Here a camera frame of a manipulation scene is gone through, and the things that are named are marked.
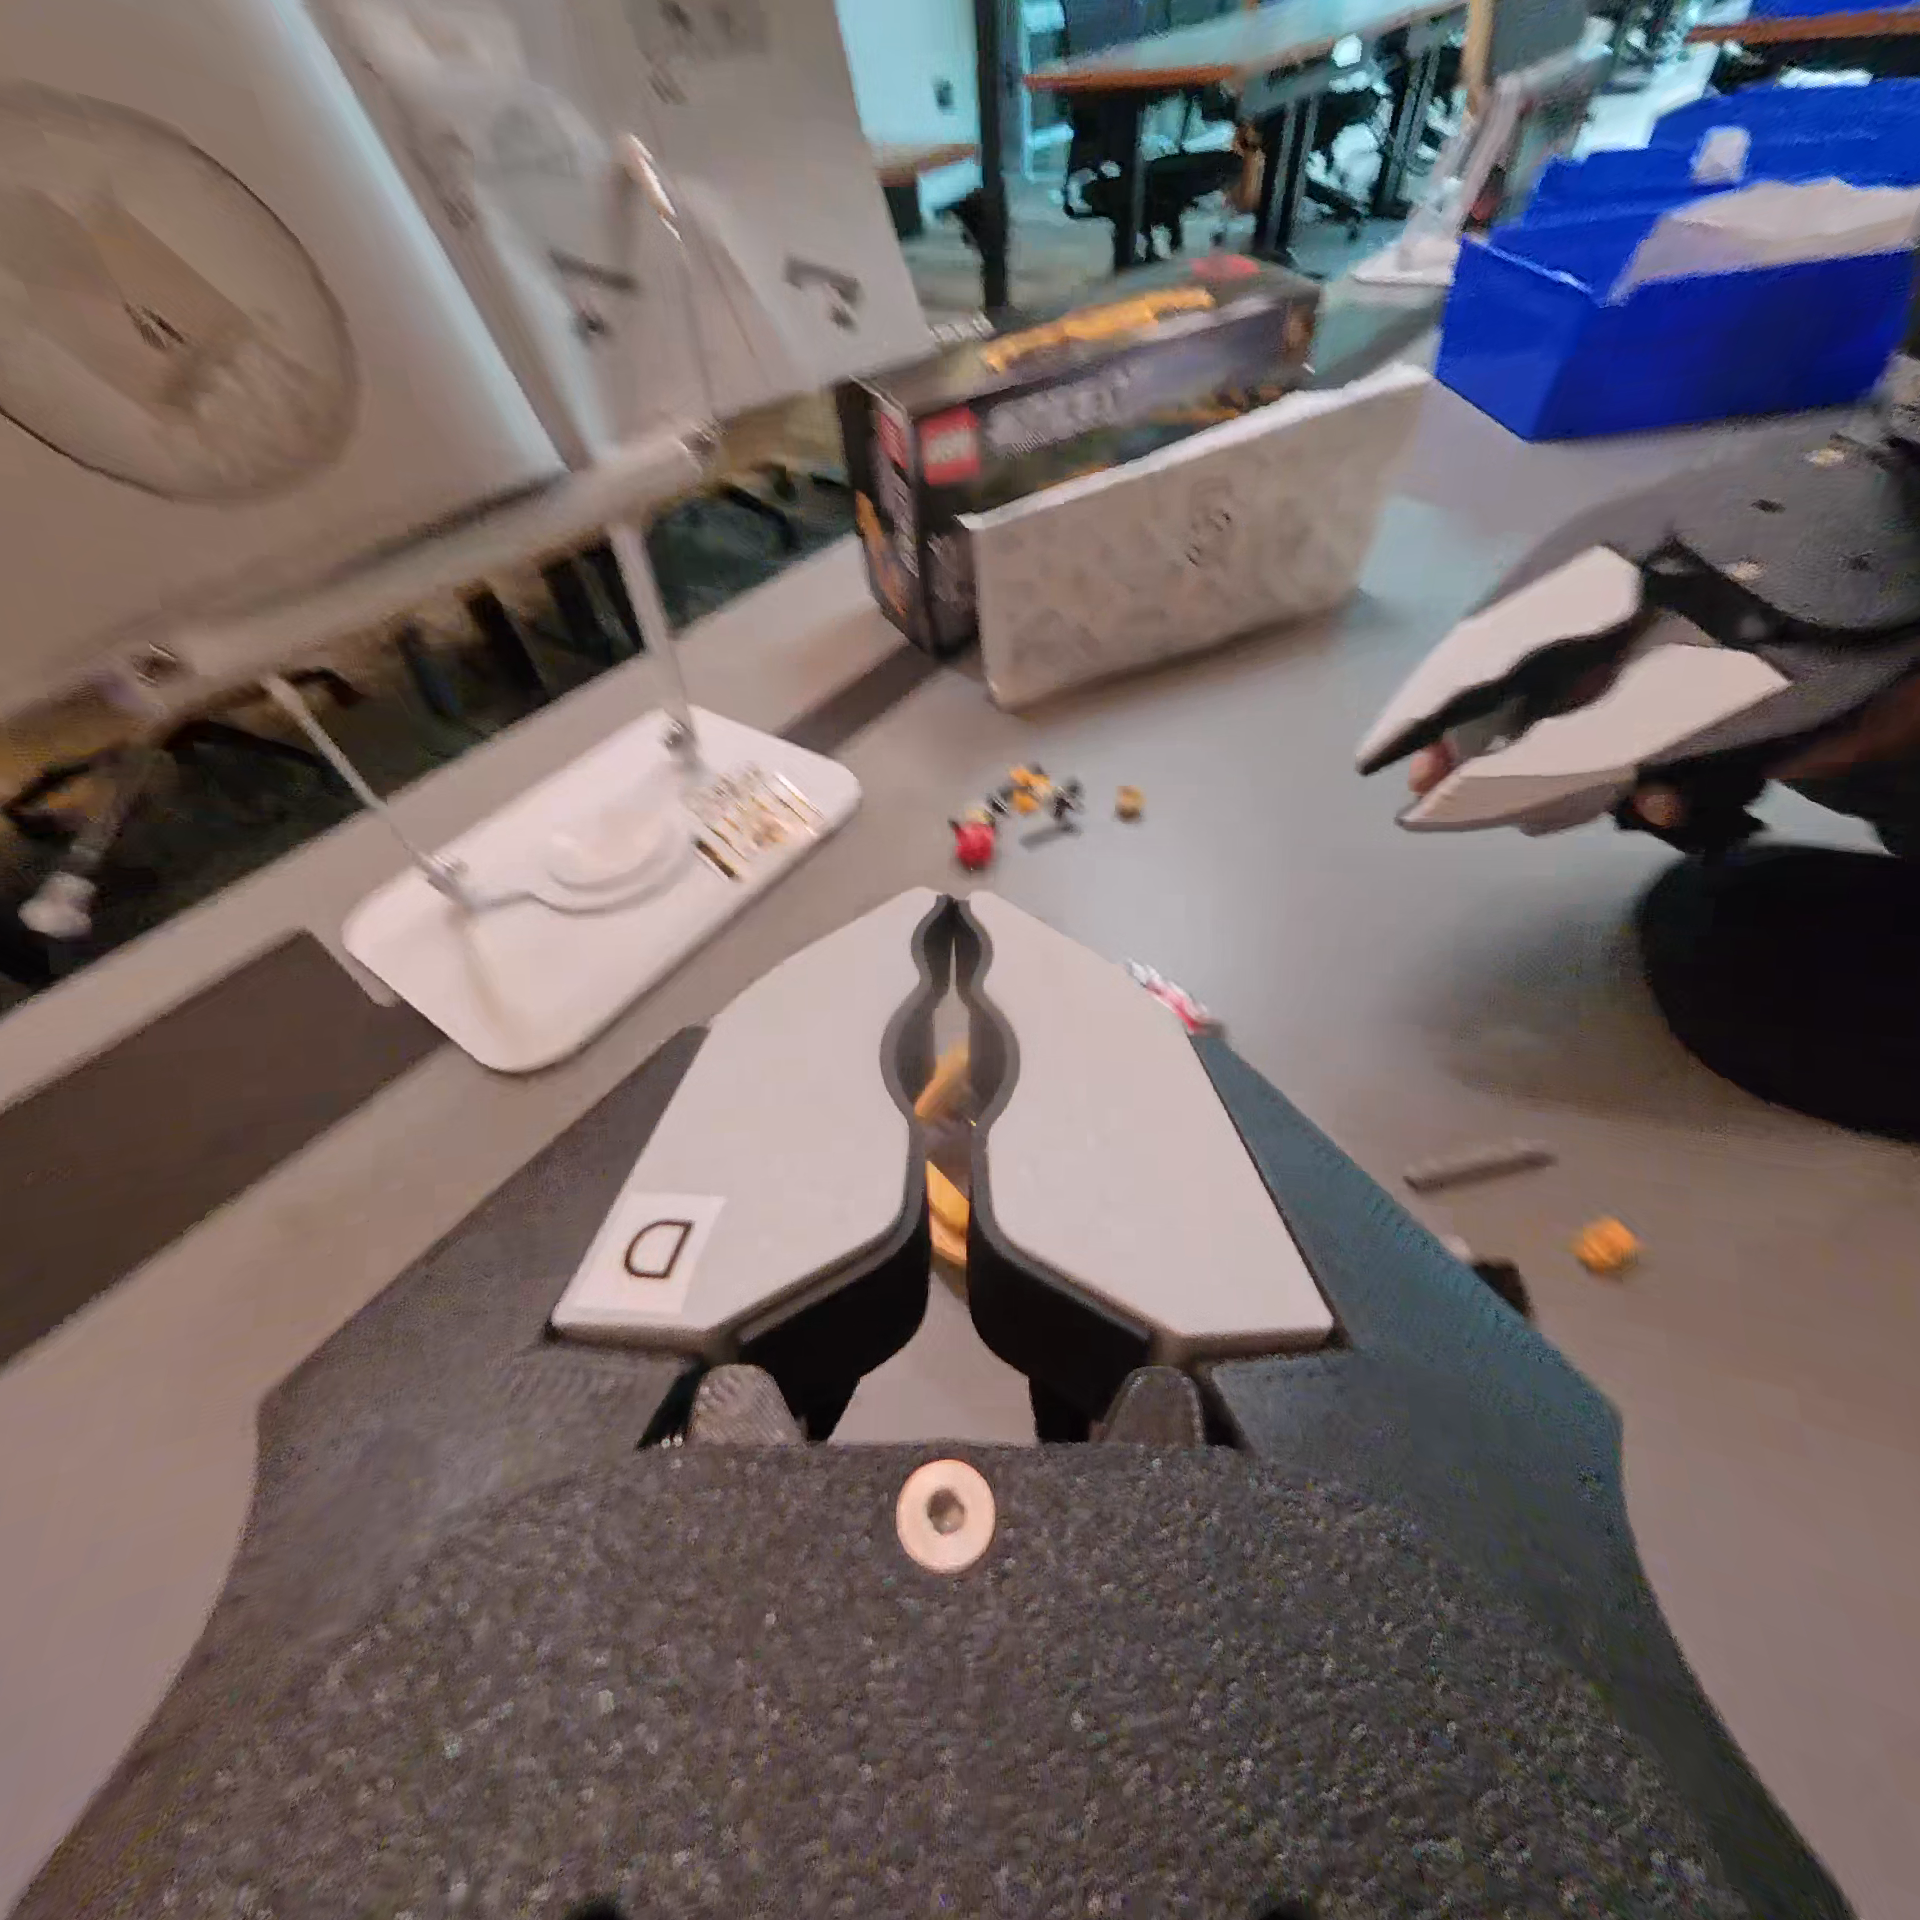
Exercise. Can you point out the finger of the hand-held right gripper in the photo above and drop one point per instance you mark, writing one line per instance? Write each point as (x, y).
(1621, 734)
(1516, 630)

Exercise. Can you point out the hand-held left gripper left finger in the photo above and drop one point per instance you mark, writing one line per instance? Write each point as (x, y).
(764, 1142)

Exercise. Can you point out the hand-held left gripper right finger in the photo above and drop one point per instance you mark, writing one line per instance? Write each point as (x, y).
(1154, 1154)

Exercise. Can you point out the yellow lego car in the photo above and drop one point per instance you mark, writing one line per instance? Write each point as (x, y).
(945, 1089)

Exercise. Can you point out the red lego minifigure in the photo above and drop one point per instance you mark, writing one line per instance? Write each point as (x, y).
(975, 844)

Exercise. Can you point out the single yellow lego tile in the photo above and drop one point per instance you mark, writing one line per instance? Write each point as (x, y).
(1606, 1244)

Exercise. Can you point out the lego set box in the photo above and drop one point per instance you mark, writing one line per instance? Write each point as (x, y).
(1080, 406)

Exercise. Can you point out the lego instruction booklet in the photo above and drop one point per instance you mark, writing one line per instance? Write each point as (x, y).
(375, 225)

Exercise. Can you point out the person's right hand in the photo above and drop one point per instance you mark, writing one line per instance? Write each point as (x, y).
(1862, 744)

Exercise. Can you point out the white book stand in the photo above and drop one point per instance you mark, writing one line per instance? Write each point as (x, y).
(600, 930)

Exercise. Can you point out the blue storage bin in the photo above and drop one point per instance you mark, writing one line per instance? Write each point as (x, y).
(1575, 345)
(1800, 135)

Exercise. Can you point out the white numbered paper bag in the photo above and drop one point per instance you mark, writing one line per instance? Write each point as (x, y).
(1201, 555)

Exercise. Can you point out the long grey office desk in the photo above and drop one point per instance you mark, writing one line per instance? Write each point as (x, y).
(1201, 60)

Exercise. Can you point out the black metal pole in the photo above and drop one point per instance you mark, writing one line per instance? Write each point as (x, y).
(990, 148)

